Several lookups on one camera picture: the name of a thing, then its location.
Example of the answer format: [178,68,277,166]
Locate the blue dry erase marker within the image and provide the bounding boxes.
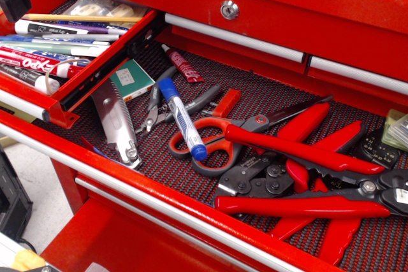
[158,78,208,161]

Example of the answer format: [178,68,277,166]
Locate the grey pen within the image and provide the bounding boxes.
[18,32,120,42]

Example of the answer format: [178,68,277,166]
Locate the small red open drawer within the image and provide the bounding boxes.
[1,0,164,129]

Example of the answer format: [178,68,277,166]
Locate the silver drawer lock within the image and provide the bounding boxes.
[220,0,240,20]

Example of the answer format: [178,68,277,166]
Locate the large red open drawer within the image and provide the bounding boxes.
[1,25,407,271]

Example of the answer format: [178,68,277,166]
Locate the black red drawer liner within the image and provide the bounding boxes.
[33,41,408,272]

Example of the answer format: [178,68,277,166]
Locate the black dry erase marker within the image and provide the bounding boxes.
[14,18,128,36]

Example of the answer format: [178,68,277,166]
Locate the yellow wooden pencil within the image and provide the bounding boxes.
[22,13,143,23]

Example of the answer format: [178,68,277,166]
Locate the red expo marker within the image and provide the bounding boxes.
[1,47,82,78]

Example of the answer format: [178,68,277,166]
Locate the tan rubber band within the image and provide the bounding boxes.
[45,58,92,96]

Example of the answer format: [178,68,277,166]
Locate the green dry erase marker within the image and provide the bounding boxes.
[1,41,109,57]

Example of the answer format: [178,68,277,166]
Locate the clear plastic bag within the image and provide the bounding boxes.
[58,0,149,29]

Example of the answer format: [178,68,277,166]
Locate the black expo marker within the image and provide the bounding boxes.
[1,63,60,96]

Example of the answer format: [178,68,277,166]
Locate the green notepad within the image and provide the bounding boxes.
[110,59,155,102]

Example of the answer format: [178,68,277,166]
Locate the silver utility knife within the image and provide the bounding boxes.
[91,78,142,169]

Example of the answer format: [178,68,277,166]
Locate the red glue tube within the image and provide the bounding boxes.
[161,44,205,83]

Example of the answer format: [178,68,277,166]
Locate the black equipment case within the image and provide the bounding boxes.
[1,147,33,240]

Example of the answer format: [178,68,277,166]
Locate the red tool chest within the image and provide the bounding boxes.
[0,0,408,272]

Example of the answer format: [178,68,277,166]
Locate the orange and grey scissors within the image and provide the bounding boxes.
[168,95,333,177]

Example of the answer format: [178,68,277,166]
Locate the clear plastic parts box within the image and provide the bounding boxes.
[382,109,407,151]

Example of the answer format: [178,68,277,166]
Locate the grey handled wire cutters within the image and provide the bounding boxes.
[135,66,221,134]

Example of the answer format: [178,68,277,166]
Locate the small red handled tool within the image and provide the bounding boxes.
[202,89,242,118]

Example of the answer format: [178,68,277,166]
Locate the red handled crimping pliers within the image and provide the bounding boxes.
[215,103,330,198]

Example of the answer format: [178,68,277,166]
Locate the red handled wire stripper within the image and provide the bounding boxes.
[267,120,403,266]

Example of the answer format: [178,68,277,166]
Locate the red handled tin snips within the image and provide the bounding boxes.
[214,125,407,219]

